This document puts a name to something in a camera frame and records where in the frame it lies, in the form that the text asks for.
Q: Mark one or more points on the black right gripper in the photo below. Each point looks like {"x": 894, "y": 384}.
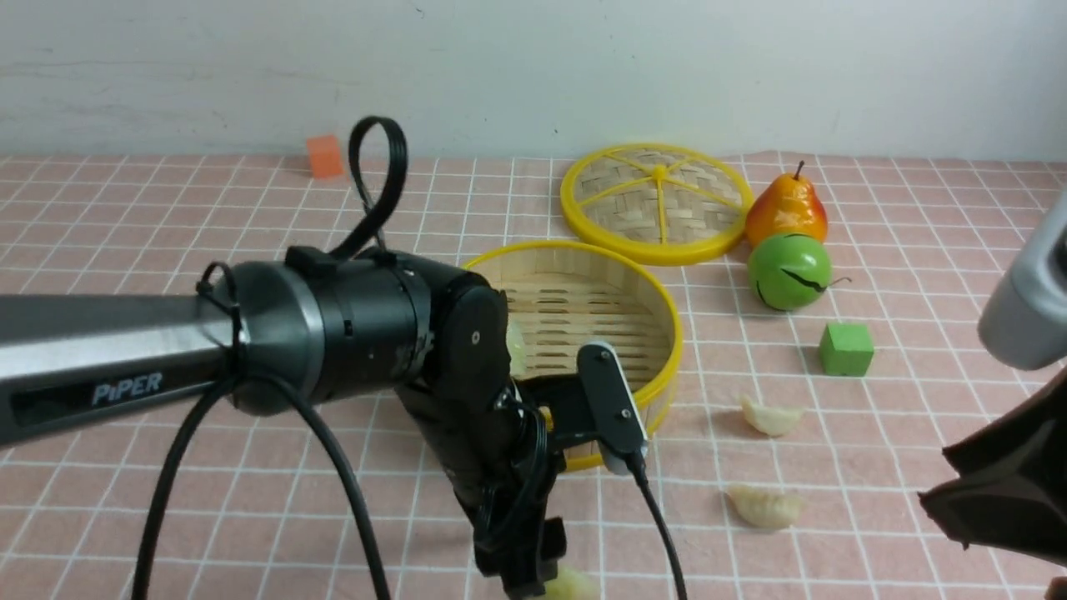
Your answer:
{"x": 1010, "y": 491}

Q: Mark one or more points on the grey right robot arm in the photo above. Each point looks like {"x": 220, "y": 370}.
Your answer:
{"x": 1023, "y": 324}

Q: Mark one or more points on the orange foam cube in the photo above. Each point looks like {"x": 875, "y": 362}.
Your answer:
{"x": 325, "y": 157}

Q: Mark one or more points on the orange yellow pear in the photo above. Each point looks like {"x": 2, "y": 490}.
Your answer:
{"x": 789, "y": 205}

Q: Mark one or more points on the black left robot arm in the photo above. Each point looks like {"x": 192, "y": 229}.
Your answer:
{"x": 293, "y": 335}

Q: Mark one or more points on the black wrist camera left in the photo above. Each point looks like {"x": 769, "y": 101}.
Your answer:
{"x": 594, "y": 404}

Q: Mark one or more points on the yellow bamboo steamer lid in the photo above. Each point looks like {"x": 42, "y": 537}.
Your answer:
{"x": 656, "y": 204}

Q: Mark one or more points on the green foam cube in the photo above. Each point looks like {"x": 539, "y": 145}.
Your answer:
{"x": 846, "y": 349}

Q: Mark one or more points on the white dumpling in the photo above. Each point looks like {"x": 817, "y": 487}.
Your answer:
{"x": 517, "y": 349}
{"x": 570, "y": 584}
{"x": 771, "y": 421}
{"x": 765, "y": 509}

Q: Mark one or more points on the pink checkered tablecloth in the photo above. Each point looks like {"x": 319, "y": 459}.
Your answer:
{"x": 257, "y": 512}

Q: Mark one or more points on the bamboo steamer tray yellow rim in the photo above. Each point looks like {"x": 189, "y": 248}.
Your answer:
{"x": 567, "y": 294}

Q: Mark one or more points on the green apple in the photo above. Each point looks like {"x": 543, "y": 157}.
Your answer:
{"x": 788, "y": 272}

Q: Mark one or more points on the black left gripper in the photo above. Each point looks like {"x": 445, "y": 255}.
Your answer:
{"x": 494, "y": 449}

